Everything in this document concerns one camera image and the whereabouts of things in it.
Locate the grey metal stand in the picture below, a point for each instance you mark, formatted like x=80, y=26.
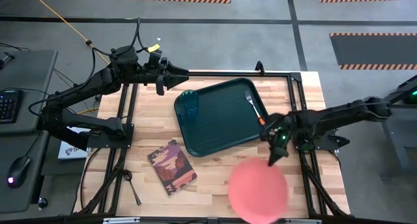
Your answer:
x=400, y=136

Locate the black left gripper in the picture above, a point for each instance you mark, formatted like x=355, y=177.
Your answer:
x=161, y=74

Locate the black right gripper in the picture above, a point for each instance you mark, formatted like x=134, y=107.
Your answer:
x=280, y=129

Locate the silver metal bracket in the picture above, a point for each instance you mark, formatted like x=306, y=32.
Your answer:
x=303, y=221
x=120, y=220

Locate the pink round plate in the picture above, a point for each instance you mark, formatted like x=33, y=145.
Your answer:
x=257, y=191

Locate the white printed box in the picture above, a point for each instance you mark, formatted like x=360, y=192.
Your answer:
x=70, y=150

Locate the black round knob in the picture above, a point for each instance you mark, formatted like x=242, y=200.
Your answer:
x=42, y=202

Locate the black metal table frame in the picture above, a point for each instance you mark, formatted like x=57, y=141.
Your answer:
x=228, y=74

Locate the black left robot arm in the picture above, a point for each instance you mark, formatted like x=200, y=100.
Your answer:
x=81, y=87

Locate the yellow tag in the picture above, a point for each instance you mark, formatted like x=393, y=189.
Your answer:
x=153, y=48

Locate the black keyboard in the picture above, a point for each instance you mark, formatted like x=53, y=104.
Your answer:
x=9, y=105

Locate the dark spoon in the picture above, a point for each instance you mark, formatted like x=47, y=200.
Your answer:
x=127, y=175

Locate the dark green plastic tray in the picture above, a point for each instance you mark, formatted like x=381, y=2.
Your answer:
x=221, y=120

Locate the black computer mouse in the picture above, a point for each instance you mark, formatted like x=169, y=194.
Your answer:
x=18, y=170

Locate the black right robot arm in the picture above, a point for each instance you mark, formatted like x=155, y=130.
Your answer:
x=342, y=115

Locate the teal plastic cup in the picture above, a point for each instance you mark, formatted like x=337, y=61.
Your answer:
x=189, y=103

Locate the grey desk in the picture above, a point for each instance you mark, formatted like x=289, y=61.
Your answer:
x=29, y=71

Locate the illustrated landscape cover book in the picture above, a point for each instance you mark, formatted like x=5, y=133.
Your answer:
x=172, y=167

